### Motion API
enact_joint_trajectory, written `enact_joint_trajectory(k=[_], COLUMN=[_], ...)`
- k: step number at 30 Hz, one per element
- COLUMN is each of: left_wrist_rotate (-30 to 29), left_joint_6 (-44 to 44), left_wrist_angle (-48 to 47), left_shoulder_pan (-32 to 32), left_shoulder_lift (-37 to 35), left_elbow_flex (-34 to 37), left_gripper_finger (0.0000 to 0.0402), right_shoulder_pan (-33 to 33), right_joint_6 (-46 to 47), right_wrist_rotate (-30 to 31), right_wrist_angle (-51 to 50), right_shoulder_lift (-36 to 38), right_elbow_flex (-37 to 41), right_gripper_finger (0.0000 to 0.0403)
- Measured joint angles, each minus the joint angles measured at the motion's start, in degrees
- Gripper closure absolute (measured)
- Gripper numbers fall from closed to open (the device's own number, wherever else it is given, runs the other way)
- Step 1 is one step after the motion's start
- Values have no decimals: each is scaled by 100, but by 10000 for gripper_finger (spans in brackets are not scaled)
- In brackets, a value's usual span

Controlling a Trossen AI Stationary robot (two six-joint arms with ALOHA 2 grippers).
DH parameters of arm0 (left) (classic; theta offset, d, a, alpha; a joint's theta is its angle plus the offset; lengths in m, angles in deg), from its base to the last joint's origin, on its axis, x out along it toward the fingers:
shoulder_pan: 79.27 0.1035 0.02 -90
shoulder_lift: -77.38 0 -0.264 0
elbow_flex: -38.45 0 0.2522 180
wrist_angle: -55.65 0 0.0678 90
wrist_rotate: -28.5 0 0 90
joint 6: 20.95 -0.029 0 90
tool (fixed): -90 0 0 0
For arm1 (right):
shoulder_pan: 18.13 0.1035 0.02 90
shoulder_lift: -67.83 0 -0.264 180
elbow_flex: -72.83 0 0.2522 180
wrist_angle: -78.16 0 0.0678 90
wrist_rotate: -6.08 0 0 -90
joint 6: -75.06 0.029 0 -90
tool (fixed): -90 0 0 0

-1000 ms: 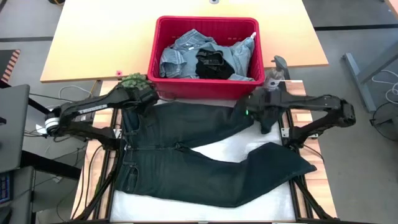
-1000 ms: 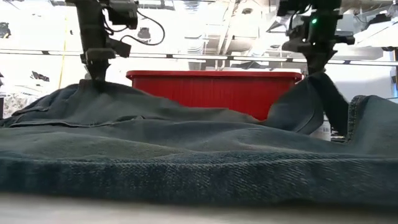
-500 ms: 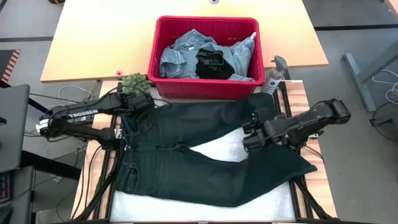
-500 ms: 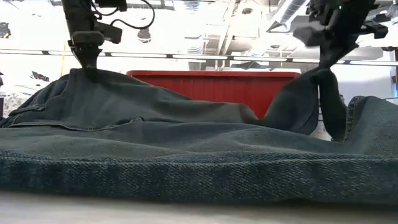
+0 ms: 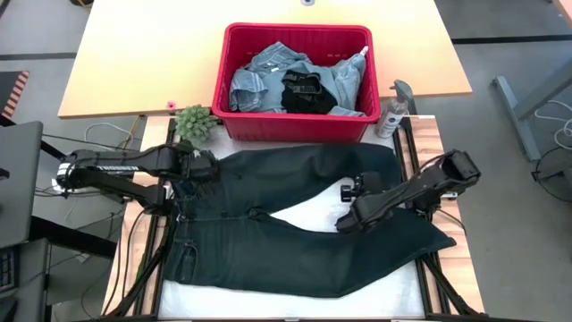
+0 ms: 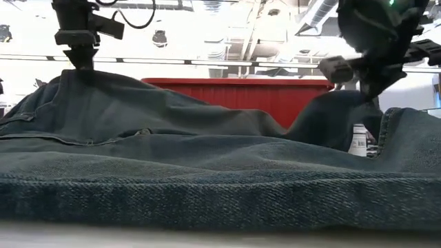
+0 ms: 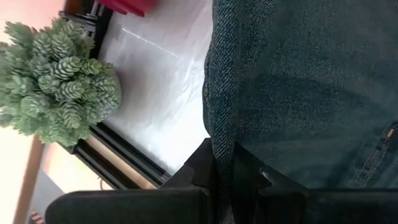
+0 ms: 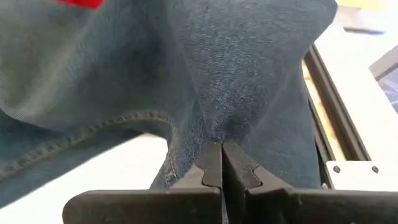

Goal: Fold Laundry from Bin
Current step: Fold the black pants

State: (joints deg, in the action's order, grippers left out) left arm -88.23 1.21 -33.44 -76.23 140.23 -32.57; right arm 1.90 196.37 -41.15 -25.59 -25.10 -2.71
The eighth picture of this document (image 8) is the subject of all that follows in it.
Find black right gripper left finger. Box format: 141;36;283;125
62;142;223;224

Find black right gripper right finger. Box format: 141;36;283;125
222;141;398;224

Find dark blue denim jeans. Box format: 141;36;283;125
0;0;338;209

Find red plastic laundry bin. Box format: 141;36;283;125
57;0;106;10

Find plywood base board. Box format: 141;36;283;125
301;60;346;161

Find light wooden table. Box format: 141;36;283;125
337;0;389;9

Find white metal bracket plate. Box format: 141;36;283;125
325;160;398;193

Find black aluminium table frame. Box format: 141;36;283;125
303;45;373;189

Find grey metal desk frame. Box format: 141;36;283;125
368;45;398;114

